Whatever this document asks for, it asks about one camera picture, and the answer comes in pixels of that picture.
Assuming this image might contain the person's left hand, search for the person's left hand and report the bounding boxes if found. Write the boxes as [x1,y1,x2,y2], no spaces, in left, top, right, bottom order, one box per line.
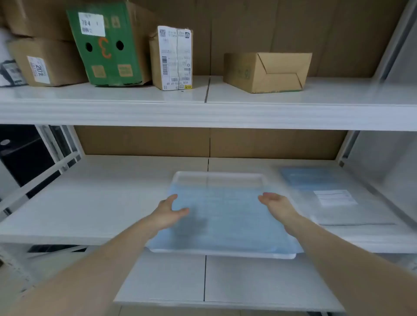
[146,194,190,234]

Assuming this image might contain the person's right hand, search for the person's right hand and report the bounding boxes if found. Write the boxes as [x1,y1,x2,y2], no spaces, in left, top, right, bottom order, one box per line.
[258,192,302,235]

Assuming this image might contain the blue cloth sheet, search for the blue cloth sheet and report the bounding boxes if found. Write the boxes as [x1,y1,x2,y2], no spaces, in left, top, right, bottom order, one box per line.
[146,182,304,255]

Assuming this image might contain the white plastic tray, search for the white plastic tray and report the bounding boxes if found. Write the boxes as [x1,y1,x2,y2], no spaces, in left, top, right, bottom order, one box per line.
[146,171,304,260]

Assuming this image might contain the person's right forearm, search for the person's right forearm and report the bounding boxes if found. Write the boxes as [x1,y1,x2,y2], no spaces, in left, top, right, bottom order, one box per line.
[286,214,417,316]

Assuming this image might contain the person's left forearm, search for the person's left forearm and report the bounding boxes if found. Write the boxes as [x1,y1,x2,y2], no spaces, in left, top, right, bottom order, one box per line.
[6,217,162,316]

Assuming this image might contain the clear plastic bag with label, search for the clear plastic bag with label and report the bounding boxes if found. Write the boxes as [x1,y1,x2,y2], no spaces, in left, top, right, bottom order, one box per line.
[279,165,397,227]

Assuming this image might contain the brown cardboard back panel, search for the brown cardboard back panel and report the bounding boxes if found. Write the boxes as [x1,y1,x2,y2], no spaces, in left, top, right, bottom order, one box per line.
[130,0,410,79]
[74,126,348,161]

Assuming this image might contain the white metal shelving rack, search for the white metal shelving rack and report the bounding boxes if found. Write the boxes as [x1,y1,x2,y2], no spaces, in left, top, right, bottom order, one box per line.
[0,0,417,316]

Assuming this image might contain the small brown cardboard box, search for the small brown cardboard box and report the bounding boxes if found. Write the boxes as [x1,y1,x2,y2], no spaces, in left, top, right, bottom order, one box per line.
[223,52,313,94]

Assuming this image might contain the black drawer cabinet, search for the black drawer cabinet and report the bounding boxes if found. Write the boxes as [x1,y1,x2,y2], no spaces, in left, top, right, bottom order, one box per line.
[0,125,63,199]

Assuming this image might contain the tall box with white labels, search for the tall box with white labels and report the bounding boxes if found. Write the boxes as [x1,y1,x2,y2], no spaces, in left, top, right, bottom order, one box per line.
[149,26,193,92]

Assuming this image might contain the green cardboard box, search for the green cardboard box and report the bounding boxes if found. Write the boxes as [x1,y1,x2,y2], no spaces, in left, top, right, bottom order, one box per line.
[66,1,157,88]

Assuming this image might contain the brown box with white label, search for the brown box with white label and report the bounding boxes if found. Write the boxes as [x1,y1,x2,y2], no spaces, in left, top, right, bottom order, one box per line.
[7,38,89,87]

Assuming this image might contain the white foam package yellow tape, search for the white foam package yellow tape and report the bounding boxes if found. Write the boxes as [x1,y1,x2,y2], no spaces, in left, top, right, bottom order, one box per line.
[0,27,27,88]

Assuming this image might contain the large plain brown cardboard box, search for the large plain brown cardboard box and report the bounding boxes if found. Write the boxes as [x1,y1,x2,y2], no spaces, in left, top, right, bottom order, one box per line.
[0,0,77,42]

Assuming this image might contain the white window frame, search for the white window frame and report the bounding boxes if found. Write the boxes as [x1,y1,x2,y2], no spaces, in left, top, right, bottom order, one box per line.
[35,125,82,163]

